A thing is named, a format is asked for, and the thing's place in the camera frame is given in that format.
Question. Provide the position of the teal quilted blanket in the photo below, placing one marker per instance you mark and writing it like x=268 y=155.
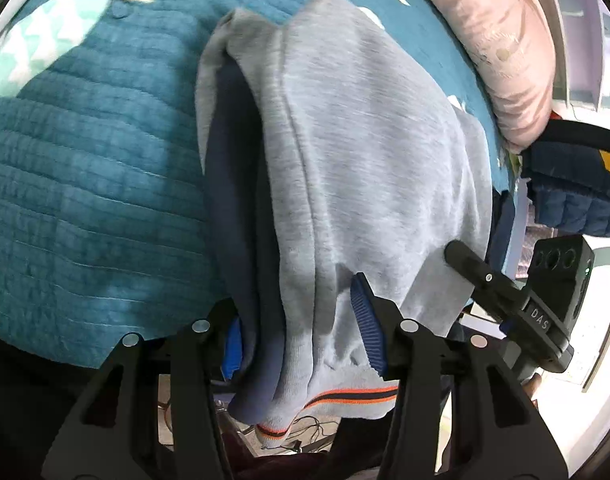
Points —
x=95 y=200

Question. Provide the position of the lilac bed headboard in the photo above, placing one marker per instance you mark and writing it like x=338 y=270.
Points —
x=580 y=25

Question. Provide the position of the grey sweater with orange stripes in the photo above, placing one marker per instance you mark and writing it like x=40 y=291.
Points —
x=375 y=150

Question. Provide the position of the navy quilted jacket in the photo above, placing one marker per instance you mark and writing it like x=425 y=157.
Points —
x=570 y=190

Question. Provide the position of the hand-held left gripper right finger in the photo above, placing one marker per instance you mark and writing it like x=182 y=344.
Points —
x=367 y=322

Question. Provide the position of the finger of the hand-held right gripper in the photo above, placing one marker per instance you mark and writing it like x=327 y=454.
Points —
x=477 y=272

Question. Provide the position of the pink pillow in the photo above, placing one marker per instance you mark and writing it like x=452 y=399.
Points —
x=500 y=35

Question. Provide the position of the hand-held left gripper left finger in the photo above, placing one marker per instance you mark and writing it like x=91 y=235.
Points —
x=232 y=352

